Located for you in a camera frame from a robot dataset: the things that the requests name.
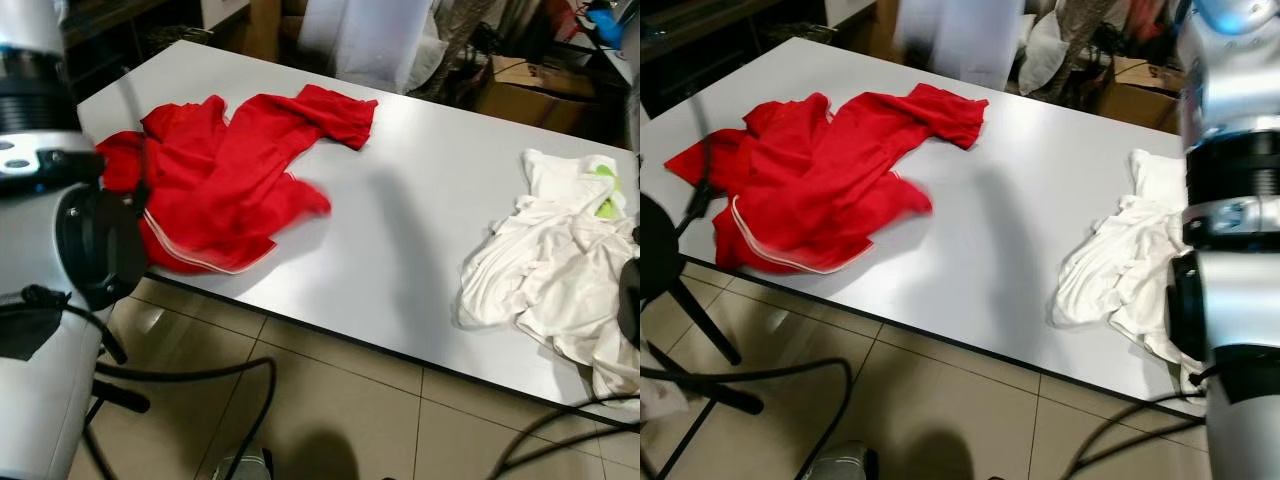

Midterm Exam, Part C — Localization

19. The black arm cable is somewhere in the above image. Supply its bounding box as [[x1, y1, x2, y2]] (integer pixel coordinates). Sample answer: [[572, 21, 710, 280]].
[[85, 355, 278, 480], [490, 395, 641, 480], [1060, 390, 1211, 480], [640, 355, 853, 480]]

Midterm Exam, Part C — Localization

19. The grey robot foot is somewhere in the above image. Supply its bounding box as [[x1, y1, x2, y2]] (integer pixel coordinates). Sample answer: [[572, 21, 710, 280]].
[[800, 442, 879, 480], [213, 447, 273, 480]]

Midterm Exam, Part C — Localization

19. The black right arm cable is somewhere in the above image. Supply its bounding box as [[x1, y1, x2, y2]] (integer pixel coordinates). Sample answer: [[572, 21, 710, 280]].
[[490, 395, 641, 480], [1060, 390, 1211, 480]]

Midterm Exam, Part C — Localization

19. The blue plastic object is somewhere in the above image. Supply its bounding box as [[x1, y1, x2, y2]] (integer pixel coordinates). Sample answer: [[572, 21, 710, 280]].
[[588, 3, 629, 49]]

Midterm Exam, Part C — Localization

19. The open brown cardboard box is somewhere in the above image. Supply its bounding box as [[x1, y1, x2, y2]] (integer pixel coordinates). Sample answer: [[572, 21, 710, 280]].
[[475, 55, 601, 131], [1095, 55, 1186, 131]]

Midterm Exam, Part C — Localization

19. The white translucent plastic cover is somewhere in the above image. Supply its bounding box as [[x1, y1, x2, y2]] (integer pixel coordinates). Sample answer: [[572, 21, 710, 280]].
[[298, 0, 436, 93], [895, 0, 1021, 91]]

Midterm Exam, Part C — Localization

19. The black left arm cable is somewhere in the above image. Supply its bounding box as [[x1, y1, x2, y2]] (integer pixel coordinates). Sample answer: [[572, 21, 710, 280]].
[[640, 355, 853, 480], [85, 355, 278, 480]]

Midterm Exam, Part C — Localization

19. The red garment with white stripe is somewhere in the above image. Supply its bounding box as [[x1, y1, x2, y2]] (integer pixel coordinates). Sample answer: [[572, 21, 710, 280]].
[[663, 83, 989, 276], [97, 85, 379, 276]]

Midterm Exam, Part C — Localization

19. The grey pillow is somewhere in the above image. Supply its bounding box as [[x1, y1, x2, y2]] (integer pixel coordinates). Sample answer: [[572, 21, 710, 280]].
[[1020, 10, 1071, 96], [405, 35, 447, 91]]

